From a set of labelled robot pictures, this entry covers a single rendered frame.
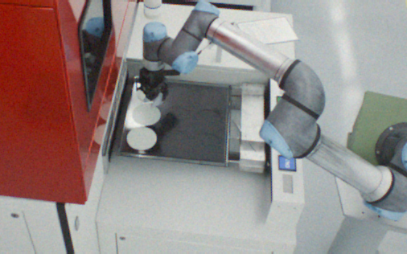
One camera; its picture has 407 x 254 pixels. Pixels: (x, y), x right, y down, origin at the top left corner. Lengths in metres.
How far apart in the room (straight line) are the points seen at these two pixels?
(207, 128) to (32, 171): 0.82
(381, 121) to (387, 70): 1.77
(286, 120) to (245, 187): 0.43
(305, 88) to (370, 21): 2.56
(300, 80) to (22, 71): 0.79
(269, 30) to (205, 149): 0.61
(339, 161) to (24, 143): 0.88
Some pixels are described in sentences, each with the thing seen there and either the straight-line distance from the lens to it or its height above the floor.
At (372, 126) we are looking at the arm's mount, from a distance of 1.95.
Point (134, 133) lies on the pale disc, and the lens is 1.88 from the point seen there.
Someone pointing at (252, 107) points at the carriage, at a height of 0.88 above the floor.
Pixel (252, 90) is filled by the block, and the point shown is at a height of 0.90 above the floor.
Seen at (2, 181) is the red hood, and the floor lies 1.29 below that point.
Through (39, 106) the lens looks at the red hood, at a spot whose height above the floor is 1.56.
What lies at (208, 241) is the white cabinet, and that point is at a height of 0.78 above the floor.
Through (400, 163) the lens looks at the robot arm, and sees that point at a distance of 1.77.
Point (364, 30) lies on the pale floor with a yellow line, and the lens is 3.96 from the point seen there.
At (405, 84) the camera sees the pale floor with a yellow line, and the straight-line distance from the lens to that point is 3.66.
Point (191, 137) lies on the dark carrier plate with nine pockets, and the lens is 1.87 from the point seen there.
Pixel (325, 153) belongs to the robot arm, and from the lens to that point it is 1.60.
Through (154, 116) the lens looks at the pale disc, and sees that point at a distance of 1.93.
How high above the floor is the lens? 2.34
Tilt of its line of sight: 48 degrees down
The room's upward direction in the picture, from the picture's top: straight up
